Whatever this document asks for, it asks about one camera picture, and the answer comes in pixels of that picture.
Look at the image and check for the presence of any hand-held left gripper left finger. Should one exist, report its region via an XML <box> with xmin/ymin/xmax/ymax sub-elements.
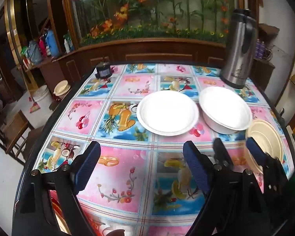
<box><xmin>12</xmin><ymin>141</ymin><xmax>101</xmax><ymax>236</ymax></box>

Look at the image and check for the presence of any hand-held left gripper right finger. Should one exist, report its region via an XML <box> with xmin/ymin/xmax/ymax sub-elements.
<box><xmin>183</xmin><ymin>141</ymin><xmax>286</xmax><ymax>236</ymax></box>

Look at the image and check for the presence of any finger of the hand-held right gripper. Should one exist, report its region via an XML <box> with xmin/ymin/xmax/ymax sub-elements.
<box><xmin>246</xmin><ymin>136</ymin><xmax>280</xmax><ymax>195</ymax></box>
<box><xmin>213</xmin><ymin>138</ymin><xmax>234</xmax><ymax>168</ymax></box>

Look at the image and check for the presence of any cream plate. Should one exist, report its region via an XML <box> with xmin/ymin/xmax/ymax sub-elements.
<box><xmin>246</xmin><ymin>119</ymin><xmax>286</xmax><ymax>175</ymax></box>

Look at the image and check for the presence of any white bowl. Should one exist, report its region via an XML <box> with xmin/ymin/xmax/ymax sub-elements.
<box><xmin>199</xmin><ymin>86</ymin><xmax>253</xmax><ymax>135</ymax></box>

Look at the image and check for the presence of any white plate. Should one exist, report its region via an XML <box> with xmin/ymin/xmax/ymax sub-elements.
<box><xmin>137</xmin><ymin>90</ymin><xmax>199</xmax><ymax>136</ymax></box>

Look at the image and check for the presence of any colourful printed tablecloth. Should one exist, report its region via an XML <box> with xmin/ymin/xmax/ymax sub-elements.
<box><xmin>37</xmin><ymin>63</ymin><xmax>295</xmax><ymax>236</ymax></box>

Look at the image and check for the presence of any wooden chair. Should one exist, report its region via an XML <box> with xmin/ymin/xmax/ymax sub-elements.
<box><xmin>0</xmin><ymin>111</ymin><xmax>40</xmax><ymax>163</ymax></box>

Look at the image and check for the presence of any white bucket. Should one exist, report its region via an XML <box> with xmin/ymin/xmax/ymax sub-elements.
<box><xmin>31</xmin><ymin>85</ymin><xmax>54</xmax><ymax>115</ymax></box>

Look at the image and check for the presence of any small dark jar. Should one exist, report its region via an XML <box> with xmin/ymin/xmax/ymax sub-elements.
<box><xmin>95</xmin><ymin>62</ymin><xmax>113</xmax><ymax>79</ymax></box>

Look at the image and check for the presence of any stainless steel thermos jug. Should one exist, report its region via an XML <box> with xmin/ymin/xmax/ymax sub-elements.
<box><xmin>219</xmin><ymin>8</ymin><xmax>258</xmax><ymax>89</ymax></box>

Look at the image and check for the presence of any light blue bag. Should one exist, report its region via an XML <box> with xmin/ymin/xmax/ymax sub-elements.
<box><xmin>28</xmin><ymin>40</ymin><xmax>43</xmax><ymax>64</ymax></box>

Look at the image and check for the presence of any blue bottle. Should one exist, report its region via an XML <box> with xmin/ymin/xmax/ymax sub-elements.
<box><xmin>45</xmin><ymin>29</ymin><xmax>60</xmax><ymax>57</ymax></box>

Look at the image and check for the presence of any red bottle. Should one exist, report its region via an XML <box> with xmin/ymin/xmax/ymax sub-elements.
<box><xmin>38</xmin><ymin>36</ymin><xmax>48</xmax><ymax>56</ymax></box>

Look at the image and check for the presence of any wooden flower display cabinet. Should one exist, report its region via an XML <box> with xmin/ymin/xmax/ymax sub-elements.
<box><xmin>47</xmin><ymin>0</ymin><xmax>261</xmax><ymax>84</ymax></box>

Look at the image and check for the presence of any wire basket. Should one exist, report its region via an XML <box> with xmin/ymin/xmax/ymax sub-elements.
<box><xmin>264</xmin><ymin>45</ymin><xmax>275</xmax><ymax>61</ymax></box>

